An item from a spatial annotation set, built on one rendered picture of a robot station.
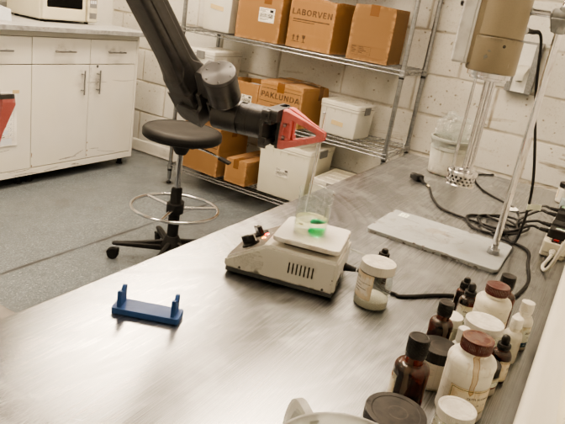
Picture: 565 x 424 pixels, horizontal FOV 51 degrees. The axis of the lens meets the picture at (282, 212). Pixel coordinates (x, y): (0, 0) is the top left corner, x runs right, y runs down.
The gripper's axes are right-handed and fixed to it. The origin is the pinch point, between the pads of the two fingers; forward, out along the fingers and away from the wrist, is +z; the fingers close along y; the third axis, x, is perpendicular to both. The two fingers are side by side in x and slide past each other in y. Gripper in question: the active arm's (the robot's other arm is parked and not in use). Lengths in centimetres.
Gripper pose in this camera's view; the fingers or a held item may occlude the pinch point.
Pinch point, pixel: (320, 135)
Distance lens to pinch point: 100.1
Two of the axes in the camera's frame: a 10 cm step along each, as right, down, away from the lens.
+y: 3.5, -2.6, 9.0
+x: -1.5, 9.3, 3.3
